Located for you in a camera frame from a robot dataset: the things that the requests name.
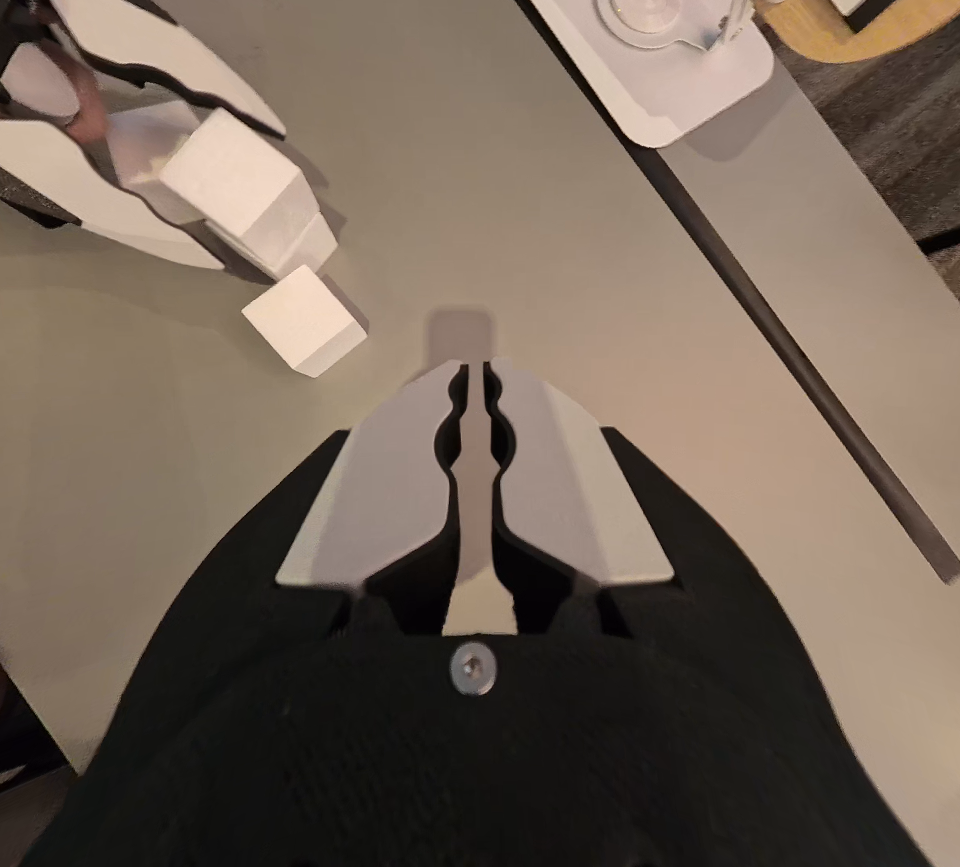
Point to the person's left hand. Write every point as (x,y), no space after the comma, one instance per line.
(86,102)

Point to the white hard foam cube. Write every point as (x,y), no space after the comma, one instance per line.
(139,147)
(225,162)
(315,241)
(300,316)

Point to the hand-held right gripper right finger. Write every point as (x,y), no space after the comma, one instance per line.
(577,507)

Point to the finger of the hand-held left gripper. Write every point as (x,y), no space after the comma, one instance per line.
(150,42)
(67,177)

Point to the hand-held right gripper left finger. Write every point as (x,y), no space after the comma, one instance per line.
(375,507)

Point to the white and wooden document stand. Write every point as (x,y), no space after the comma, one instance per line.
(660,94)

